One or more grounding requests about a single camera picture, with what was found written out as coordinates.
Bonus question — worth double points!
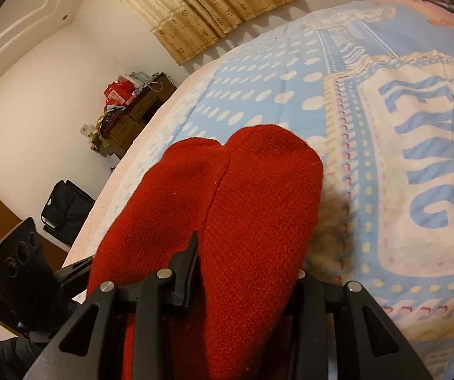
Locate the red knitted sweater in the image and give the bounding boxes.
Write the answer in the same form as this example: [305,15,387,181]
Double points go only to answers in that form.
[88,124,323,379]

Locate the dark sleeved left forearm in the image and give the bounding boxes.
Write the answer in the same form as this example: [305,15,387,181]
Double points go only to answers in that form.
[0,337,47,380]

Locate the black bag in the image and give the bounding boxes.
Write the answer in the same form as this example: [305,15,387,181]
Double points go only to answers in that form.
[41,180,95,246]

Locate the brown wooden desk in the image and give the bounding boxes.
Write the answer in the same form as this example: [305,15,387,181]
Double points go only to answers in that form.
[90,72,176,159]

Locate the red gift bag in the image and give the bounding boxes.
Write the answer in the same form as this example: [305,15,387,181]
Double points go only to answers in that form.
[104,81,136,106]

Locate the blue polka dot bed blanket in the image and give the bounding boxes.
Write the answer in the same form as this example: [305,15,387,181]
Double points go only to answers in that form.
[66,0,454,379]

